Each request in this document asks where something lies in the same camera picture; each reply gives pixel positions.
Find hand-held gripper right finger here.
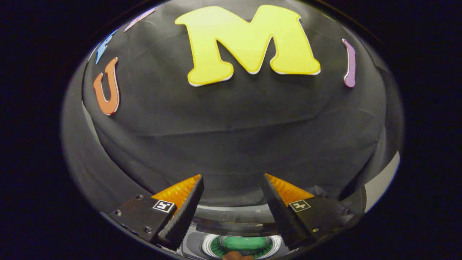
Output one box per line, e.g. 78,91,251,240
261,173,361,250

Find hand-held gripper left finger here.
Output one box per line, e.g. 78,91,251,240
108,174,205,251

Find green shirt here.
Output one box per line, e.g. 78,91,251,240
219,237,268,252

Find dark grey washing machine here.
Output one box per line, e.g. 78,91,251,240
180,204,289,260

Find black backdrop cloth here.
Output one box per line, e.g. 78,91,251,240
61,0,404,217

